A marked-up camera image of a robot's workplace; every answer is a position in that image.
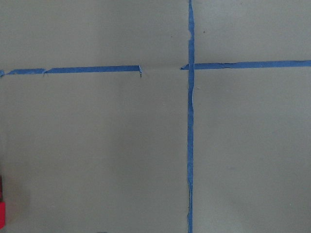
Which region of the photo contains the red cube block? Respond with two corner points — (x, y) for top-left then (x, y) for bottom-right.
(0, 176), (5, 229)

